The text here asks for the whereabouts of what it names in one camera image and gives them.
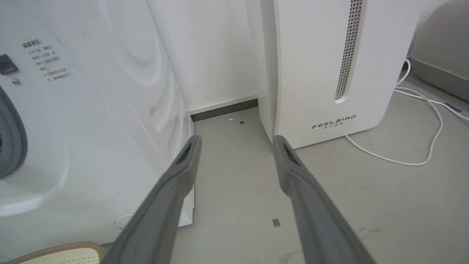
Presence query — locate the white Feelbird air purifier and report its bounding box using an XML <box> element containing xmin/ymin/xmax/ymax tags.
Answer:
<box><xmin>245</xmin><ymin>0</ymin><xmax>427</xmax><ymax>149</ymax></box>

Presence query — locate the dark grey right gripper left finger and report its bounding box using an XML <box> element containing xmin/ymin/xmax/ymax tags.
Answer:
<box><xmin>102</xmin><ymin>135</ymin><xmax>203</xmax><ymax>264</ymax></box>

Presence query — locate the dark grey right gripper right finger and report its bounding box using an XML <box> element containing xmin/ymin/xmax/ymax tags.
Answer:
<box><xmin>272</xmin><ymin>135</ymin><xmax>376</xmax><ymax>264</ymax></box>

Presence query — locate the white power cable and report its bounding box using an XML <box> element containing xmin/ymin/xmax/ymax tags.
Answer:
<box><xmin>345</xmin><ymin>59</ymin><xmax>469</xmax><ymax>166</ymax></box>

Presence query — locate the white washing machine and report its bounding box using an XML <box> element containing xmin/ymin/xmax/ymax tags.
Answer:
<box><xmin>0</xmin><ymin>0</ymin><xmax>195</xmax><ymax>259</ymax></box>

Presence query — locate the beige woven laundry basket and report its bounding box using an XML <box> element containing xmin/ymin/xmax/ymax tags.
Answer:
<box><xmin>7</xmin><ymin>241</ymin><xmax>106</xmax><ymax>264</ymax></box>

